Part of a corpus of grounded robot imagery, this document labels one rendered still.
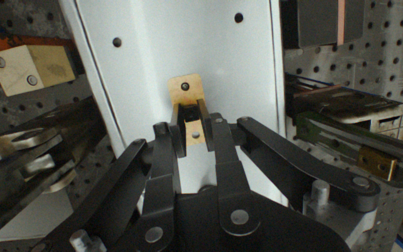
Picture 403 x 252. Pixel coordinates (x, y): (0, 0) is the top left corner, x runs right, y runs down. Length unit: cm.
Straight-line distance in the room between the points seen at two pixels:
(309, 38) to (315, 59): 34
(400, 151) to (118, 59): 27
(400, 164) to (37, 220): 69
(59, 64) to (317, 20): 28
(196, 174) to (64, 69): 19
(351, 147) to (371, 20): 52
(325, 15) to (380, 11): 45
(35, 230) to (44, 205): 6
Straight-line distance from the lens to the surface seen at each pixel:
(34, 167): 23
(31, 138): 21
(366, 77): 74
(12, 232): 62
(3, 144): 26
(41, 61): 21
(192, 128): 24
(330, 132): 26
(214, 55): 23
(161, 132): 15
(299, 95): 36
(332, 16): 31
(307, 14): 29
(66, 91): 62
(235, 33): 24
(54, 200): 72
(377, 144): 23
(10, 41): 26
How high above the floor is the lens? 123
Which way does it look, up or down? 69 degrees down
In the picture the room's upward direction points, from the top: 167 degrees clockwise
